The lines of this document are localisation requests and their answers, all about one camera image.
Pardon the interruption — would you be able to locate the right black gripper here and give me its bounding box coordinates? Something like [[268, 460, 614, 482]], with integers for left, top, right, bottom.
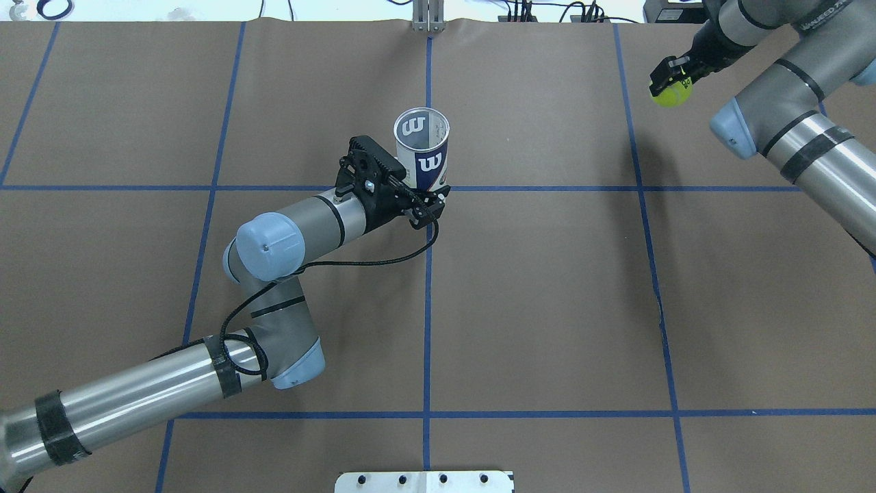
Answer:
[[649, 20, 743, 97]]

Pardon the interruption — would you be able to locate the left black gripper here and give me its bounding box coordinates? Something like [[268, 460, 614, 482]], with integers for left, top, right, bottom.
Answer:
[[335, 135, 450, 235]]

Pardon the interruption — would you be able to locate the yellow tennis ball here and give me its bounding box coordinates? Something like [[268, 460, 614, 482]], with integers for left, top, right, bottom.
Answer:
[[652, 78, 693, 108]]

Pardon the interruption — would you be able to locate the white blue tennis ball can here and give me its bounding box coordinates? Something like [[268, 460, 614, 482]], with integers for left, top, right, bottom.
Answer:
[[394, 107, 450, 192]]

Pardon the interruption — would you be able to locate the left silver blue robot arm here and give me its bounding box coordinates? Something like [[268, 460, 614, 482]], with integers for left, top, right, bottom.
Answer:
[[2, 136, 451, 492]]

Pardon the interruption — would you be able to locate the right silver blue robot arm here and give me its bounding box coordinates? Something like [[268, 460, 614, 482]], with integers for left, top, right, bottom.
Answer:
[[649, 1, 875, 255]]

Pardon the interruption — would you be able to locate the black box with label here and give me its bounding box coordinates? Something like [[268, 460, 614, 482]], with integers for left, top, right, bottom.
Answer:
[[642, 0, 709, 24]]

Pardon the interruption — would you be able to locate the aluminium frame post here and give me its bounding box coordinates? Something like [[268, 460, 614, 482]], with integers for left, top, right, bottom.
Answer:
[[411, 0, 446, 34]]

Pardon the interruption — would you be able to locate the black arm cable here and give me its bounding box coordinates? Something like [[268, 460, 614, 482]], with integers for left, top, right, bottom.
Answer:
[[147, 219, 440, 381]]

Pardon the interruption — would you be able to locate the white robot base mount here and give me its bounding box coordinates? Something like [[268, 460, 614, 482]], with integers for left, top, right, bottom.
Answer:
[[334, 470, 515, 492]]

